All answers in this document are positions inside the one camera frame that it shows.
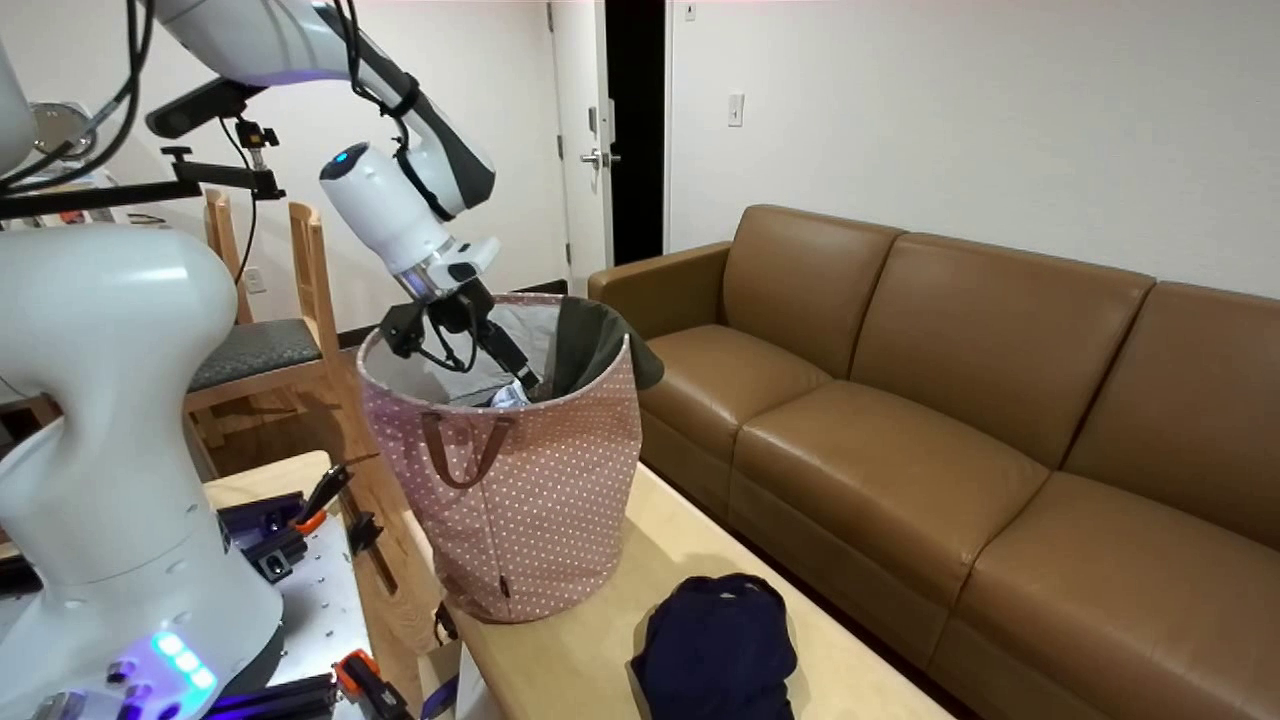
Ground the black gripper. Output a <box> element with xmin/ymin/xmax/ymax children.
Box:
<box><xmin>421</xmin><ymin>277</ymin><xmax>543</xmax><ymax>405</ymax></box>

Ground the checked blue white garment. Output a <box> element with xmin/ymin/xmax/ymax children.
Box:
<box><xmin>482</xmin><ymin>379</ymin><xmax>534</xmax><ymax>416</ymax></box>

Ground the pink polka dot laundry basket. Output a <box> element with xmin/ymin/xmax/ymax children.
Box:
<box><xmin>352</xmin><ymin>291</ymin><xmax>668</xmax><ymax>627</ymax></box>

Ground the dark navy garment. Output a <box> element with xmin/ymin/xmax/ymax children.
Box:
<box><xmin>628</xmin><ymin>574</ymin><xmax>801</xmax><ymax>720</ymax></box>

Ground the black orange clamp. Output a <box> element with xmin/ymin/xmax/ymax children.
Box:
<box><xmin>284</xmin><ymin>455</ymin><xmax>367</xmax><ymax>534</ymax></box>
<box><xmin>333</xmin><ymin>646</ymin><xmax>421</xmax><ymax>720</ymax></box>

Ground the wooden chair with grey seat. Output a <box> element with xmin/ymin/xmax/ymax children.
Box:
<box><xmin>179</xmin><ymin>185</ymin><xmax>375</xmax><ymax>461</ymax></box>

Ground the wooden robot mounting table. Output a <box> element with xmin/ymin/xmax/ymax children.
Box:
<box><xmin>195</xmin><ymin>449</ymin><xmax>450</xmax><ymax>720</ymax></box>

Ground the white room door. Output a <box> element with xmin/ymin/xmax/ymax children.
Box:
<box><xmin>543</xmin><ymin>0</ymin><xmax>615</xmax><ymax>289</ymax></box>

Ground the brown cardboard box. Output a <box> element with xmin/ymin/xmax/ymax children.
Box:
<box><xmin>585</xmin><ymin>202</ymin><xmax>1280</xmax><ymax>720</ymax></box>

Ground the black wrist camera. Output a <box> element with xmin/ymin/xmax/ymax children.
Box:
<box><xmin>375</xmin><ymin>296</ymin><xmax>464</xmax><ymax>374</ymax></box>

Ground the black stereo camera bar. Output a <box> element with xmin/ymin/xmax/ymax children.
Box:
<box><xmin>138</xmin><ymin>72</ymin><xmax>267</xmax><ymax>145</ymax></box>

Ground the black camera boom stand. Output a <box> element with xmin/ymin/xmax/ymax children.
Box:
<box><xmin>0</xmin><ymin>141</ymin><xmax>290</xmax><ymax>223</ymax></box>

